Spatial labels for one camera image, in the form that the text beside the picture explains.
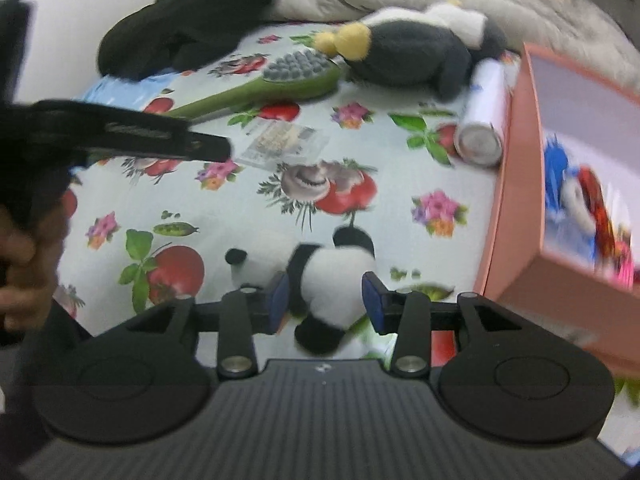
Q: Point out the blue red printed plastic bag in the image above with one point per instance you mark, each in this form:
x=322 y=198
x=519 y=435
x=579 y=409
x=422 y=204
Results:
x=590 y=200

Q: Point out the person's left hand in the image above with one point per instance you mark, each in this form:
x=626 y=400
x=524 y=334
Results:
x=35 y=270

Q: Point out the clear plastic packet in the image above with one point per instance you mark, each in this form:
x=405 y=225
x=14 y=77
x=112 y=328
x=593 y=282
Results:
x=280 y=145

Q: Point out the black clothing pile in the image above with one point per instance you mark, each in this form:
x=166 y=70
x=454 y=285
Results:
x=200 y=10

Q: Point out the pink cardboard box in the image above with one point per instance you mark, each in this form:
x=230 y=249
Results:
x=515 y=210

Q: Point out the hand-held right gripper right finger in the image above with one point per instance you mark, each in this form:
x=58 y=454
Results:
x=372 y=305

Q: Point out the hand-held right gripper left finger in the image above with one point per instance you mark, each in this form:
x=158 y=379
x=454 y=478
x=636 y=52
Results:
x=278 y=302

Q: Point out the grey penguin plush toy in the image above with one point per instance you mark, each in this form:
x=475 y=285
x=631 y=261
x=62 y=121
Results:
x=410 y=50

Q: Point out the white lint roller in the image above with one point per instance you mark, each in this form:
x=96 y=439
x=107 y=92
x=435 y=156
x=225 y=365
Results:
x=482 y=110

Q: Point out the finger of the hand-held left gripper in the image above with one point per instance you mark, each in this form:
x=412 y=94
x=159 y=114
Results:
x=150 y=135

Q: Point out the green massage brush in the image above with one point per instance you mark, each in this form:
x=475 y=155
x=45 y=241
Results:
x=280 y=87

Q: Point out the panda plush toy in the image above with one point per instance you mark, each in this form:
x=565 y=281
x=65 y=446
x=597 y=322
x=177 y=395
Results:
x=332 y=280

